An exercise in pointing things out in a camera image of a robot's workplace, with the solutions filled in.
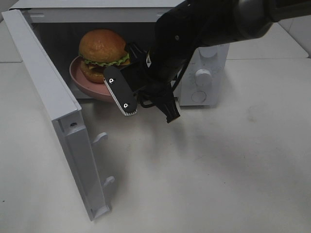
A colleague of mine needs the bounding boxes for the pink round plate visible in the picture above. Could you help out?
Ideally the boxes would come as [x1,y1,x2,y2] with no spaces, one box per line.
[69,56,114,102]

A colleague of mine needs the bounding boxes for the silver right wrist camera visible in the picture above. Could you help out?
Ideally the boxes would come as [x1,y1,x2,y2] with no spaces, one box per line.
[104,67,137,117]

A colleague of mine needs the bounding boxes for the round white door button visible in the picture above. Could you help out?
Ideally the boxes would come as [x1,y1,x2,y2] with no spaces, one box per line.
[191,91,207,103]

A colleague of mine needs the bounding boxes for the upper white microwave knob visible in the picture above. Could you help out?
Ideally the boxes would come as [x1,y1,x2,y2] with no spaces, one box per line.
[198,46,218,58]

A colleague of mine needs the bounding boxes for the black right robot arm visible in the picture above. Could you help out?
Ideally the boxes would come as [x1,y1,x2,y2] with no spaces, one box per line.
[120,0,311,122]

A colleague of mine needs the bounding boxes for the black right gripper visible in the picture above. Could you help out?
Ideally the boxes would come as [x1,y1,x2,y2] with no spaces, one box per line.
[121,24,194,123]

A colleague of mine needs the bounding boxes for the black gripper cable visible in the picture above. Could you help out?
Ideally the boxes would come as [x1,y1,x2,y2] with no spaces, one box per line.
[139,7,219,109]

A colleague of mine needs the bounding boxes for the burger with lettuce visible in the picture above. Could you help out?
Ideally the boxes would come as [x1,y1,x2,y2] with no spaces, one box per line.
[79,29,130,83]

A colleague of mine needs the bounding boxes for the white microwave oven body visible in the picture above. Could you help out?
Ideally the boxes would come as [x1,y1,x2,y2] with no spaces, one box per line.
[8,0,230,107]

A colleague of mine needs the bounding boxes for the white microwave knob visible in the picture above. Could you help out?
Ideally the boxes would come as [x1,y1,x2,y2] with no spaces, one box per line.
[198,46,218,58]
[195,69,212,86]

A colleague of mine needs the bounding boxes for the white microwave door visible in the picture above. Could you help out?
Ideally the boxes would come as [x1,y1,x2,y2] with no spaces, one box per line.
[2,10,110,221]

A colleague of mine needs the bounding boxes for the lower white microwave knob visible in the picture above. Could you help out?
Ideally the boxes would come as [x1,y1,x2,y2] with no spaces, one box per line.
[195,69,212,86]

